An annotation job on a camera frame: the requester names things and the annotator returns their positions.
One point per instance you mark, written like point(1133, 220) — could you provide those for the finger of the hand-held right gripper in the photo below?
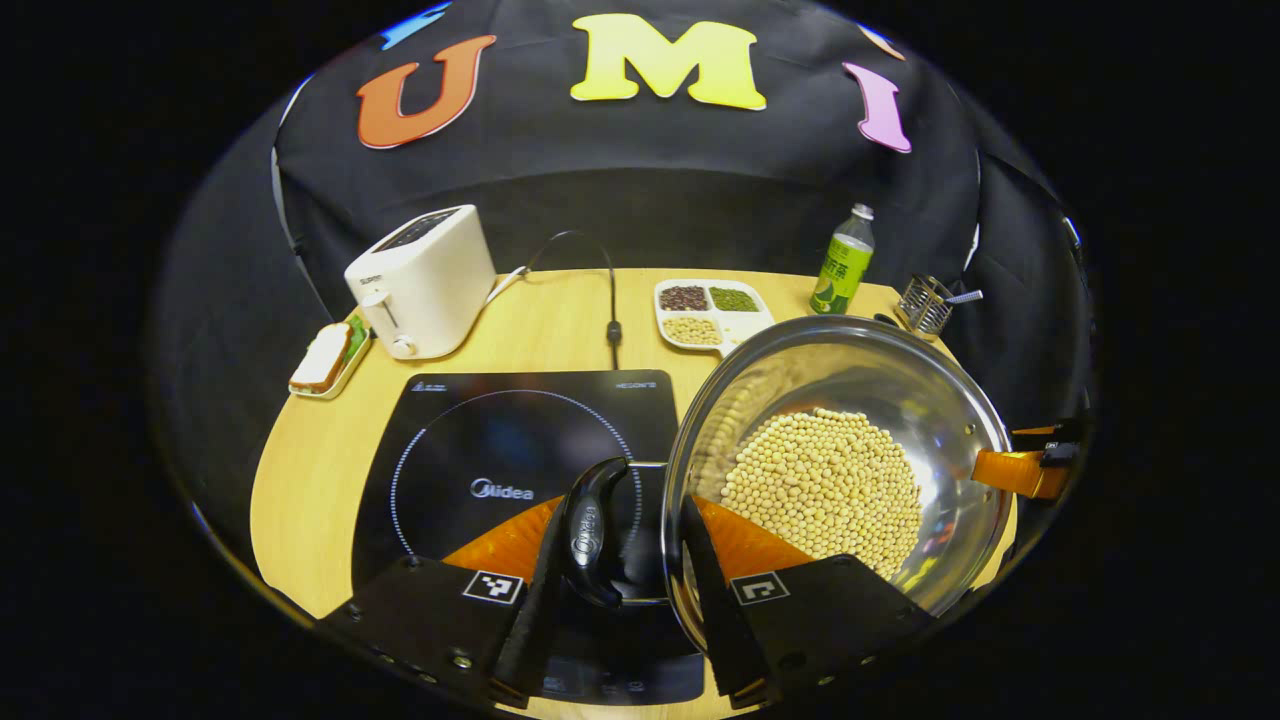
point(1045, 431)
point(1010, 470)

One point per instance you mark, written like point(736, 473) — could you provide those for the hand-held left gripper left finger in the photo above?
point(525, 610)

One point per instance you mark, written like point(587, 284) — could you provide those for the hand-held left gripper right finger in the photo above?
point(705, 600)

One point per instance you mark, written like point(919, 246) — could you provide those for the stainless steel pot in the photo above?
point(900, 380)

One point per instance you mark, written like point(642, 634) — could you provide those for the black induction cooktop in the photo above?
point(460, 440)

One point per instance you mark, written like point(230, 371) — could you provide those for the metal spoon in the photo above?
point(965, 296)

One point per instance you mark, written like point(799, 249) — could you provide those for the pile of soybeans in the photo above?
point(820, 480)

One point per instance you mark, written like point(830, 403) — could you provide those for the green drink bottle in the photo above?
point(840, 270)

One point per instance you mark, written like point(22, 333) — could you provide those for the white divided dish with beans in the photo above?
point(715, 315)

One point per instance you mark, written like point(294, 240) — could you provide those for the pale green plate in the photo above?
point(343, 383)

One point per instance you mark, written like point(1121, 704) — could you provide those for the sandwich with lettuce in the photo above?
point(322, 355)

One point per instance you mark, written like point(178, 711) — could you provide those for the white toaster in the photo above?
point(430, 280)

